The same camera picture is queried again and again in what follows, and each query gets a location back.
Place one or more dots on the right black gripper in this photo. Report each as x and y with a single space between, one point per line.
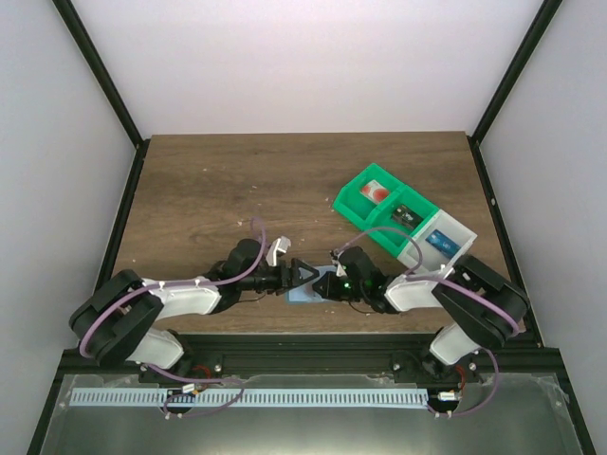
337 286

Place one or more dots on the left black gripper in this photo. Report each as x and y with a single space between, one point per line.
286 277

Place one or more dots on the blue card holder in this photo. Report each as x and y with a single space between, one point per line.
305 294

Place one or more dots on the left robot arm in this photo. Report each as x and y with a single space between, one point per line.
116 324

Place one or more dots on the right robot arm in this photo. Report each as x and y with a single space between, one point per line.
486 309

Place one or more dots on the black card in bin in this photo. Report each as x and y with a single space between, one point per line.
406 217

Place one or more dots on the blue card in bin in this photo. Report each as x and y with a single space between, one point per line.
443 243

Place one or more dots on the green bin far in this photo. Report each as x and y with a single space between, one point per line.
359 199

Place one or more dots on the green bin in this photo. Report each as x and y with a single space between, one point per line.
359 199
392 241

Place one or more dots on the green bin middle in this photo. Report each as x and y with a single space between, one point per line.
392 241

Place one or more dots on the white bin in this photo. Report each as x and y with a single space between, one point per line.
425 259

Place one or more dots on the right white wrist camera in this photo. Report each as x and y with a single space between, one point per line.
335 259

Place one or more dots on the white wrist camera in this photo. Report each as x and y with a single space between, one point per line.
335 259
278 248

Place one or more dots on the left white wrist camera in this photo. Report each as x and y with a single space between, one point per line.
278 248

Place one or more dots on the white slotted cable duct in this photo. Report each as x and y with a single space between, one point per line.
252 398

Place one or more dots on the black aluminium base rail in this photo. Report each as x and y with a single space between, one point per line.
400 355

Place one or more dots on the metal base plate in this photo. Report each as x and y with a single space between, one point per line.
516 414

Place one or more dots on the black frame post left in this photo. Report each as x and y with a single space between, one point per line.
91 55

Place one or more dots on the black frame post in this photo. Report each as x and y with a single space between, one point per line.
533 36
91 55

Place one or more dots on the black frame post right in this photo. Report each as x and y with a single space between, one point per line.
533 36

